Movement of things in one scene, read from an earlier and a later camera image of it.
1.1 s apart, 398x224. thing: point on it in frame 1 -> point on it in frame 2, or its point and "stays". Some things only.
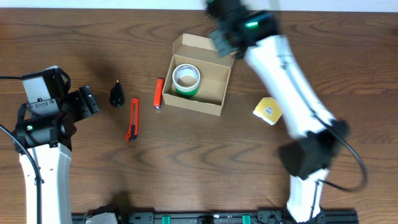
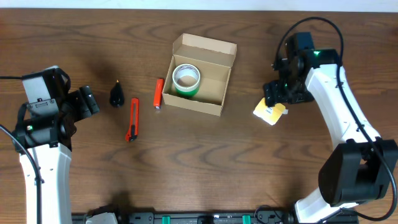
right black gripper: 222,42 -> 270,94
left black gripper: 86,101 stays
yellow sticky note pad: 268,110 stays
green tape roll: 186,79 stays
